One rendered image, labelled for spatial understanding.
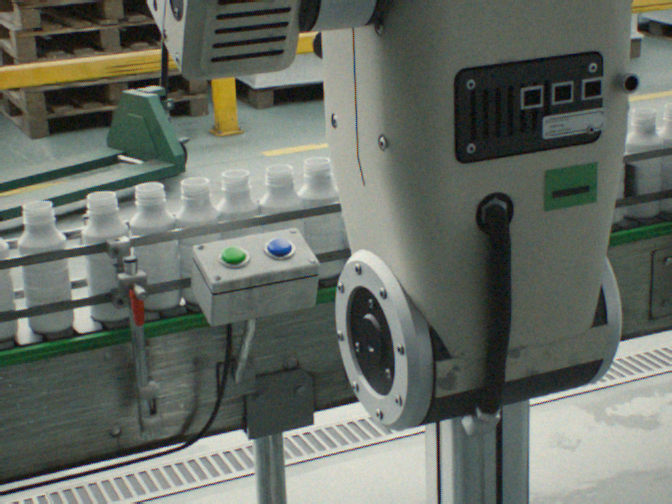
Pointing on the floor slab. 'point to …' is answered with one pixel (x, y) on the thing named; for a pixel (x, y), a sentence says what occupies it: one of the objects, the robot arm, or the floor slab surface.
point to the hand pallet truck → (158, 163)
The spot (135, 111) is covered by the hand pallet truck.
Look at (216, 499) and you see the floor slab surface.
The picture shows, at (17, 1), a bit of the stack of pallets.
